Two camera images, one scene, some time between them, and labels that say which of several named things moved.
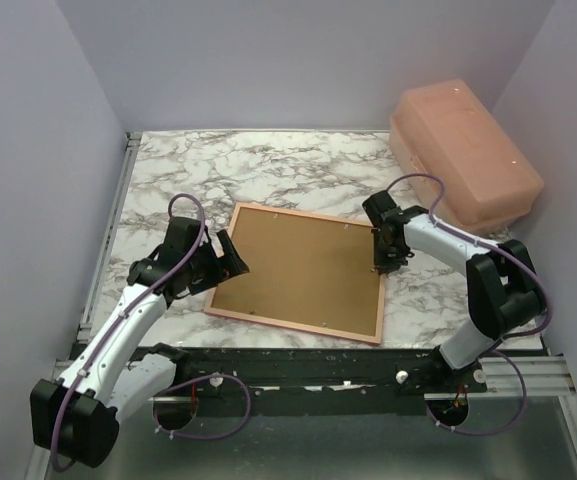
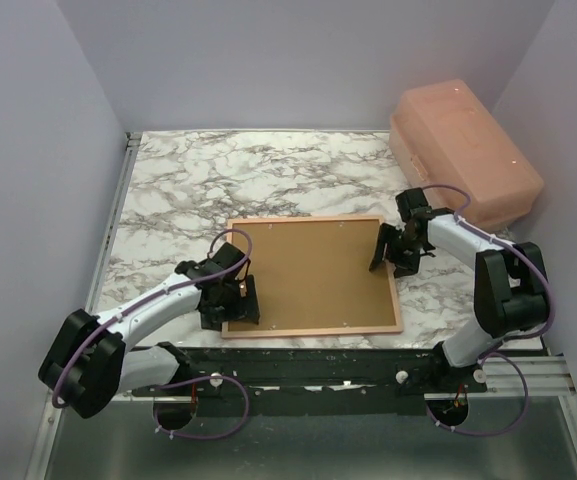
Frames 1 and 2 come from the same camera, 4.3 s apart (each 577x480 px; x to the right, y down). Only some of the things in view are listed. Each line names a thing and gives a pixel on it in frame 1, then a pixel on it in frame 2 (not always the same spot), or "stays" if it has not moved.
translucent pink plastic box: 442,129 stays
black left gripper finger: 234,262 to 252,306
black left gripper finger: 197,288 to 213,320
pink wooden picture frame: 382,284 to 385,329
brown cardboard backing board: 304,270 stays
